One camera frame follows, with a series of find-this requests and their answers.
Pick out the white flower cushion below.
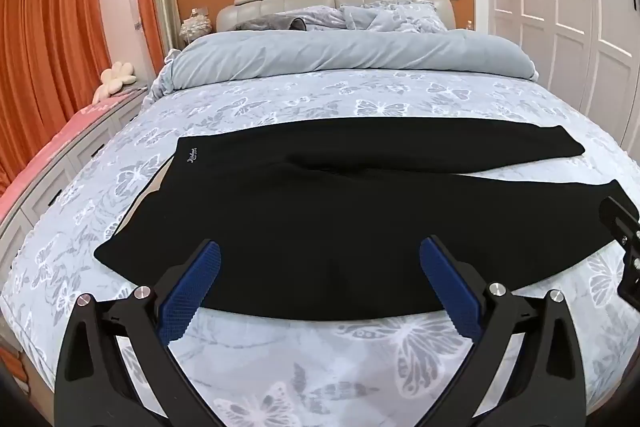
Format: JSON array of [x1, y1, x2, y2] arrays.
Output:
[[92, 61, 139, 104]]

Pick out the pink cloth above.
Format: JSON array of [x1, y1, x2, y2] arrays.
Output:
[[0, 88, 147, 220]]

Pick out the black pants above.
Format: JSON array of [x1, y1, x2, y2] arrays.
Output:
[[94, 117, 632, 322]]

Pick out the butterfly print pillow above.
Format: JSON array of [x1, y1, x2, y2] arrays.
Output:
[[342, 3, 449, 32]]

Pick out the grey duvet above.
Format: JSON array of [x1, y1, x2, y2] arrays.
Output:
[[149, 28, 540, 102]]

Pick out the dark grey cloth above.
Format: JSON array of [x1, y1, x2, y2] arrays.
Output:
[[235, 13, 309, 32]]

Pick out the wide orange curtain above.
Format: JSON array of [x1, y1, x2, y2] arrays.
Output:
[[0, 0, 112, 195]]

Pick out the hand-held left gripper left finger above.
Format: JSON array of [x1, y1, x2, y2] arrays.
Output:
[[54, 239, 222, 427]]

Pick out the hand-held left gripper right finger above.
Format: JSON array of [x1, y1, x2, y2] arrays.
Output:
[[419, 235, 595, 427]]

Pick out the white bedside ornament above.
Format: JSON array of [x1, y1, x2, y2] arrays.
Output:
[[178, 7, 211, 44]]

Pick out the butterfly print bed sheet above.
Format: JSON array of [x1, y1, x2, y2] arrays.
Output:
[[0, 66, 640, 427]]

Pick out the white drawer cabinet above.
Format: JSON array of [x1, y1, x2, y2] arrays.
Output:
[[0, 90, 151, 270]]

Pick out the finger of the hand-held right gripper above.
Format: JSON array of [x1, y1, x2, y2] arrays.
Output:
[[599, 195, 640, 304]]

